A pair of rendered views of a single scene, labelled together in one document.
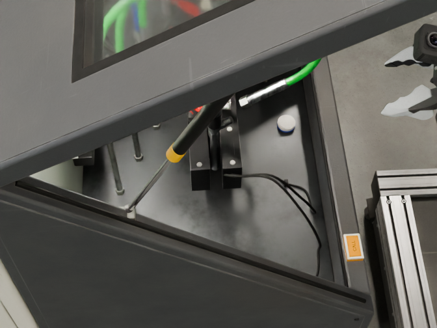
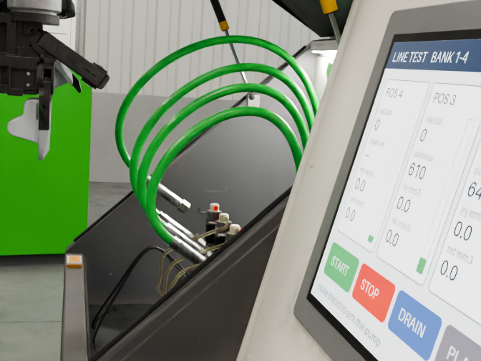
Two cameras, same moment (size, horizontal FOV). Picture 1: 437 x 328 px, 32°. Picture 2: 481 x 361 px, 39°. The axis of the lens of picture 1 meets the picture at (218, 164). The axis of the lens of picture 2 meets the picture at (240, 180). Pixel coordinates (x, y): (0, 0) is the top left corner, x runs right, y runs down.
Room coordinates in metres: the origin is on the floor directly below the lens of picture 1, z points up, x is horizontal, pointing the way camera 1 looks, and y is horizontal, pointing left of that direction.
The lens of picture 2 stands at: (2.00, -0.17, 1.37)
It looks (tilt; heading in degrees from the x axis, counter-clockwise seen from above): 9 degrees down; 169
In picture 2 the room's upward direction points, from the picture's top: 4 degrees clockwise
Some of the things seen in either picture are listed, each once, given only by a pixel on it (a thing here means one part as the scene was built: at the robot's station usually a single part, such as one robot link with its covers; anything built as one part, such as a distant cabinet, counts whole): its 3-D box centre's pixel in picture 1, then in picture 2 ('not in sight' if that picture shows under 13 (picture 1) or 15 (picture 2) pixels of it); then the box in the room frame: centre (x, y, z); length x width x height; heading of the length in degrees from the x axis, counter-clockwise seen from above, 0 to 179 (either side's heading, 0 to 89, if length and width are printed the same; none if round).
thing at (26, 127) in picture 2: not in sight; (28, 130); (0.97, -0.30, 1.26); 0.06 x 0.03 x 0.09; 94
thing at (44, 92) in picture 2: not in sight; (44, 99); (0.98, -0.28, 1.31); 0.05 x 0.02 x 0.09; 4
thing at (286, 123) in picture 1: (286, 123); not in sight; (0.97, -0.15, 0.84); 0.04 x 0.04 x 0.01
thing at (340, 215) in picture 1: (329, 169); (74, 344); (0.83, -0.23, 0.87); 0.62 x 0.04 x 0.16; 4
